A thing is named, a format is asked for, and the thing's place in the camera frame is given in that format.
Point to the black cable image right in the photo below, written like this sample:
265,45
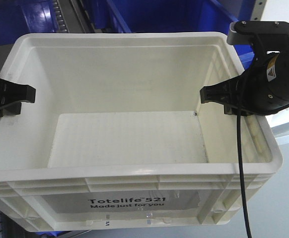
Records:
240,159

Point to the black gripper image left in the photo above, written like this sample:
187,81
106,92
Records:
11,96

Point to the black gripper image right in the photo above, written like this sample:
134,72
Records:
262,89

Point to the white plastic tote bin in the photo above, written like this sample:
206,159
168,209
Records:
117,136

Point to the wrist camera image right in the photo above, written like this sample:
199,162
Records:
263,35

